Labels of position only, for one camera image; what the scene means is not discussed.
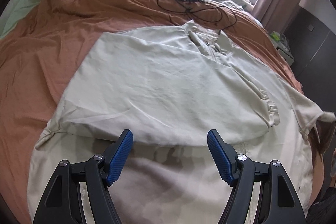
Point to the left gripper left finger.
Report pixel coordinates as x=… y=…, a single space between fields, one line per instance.
x=61 y=199

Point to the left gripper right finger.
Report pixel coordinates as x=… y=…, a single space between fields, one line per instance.
x=278 y=201

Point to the cream white large garment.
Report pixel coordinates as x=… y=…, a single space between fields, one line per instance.
x=170 y=85

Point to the orange brown bed sheet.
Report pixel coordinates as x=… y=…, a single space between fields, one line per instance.
x=42 y=53

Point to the white bedside drawer cabinet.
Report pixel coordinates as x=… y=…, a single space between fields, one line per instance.
x=281 y=44

